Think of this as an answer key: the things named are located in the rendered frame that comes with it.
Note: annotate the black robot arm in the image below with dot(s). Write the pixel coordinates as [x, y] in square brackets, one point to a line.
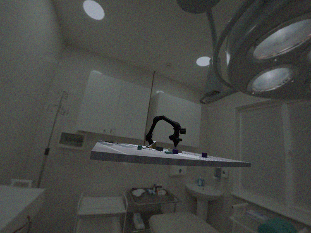
[176, 126]

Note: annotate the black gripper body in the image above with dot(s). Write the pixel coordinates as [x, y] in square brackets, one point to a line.
[177, 137]

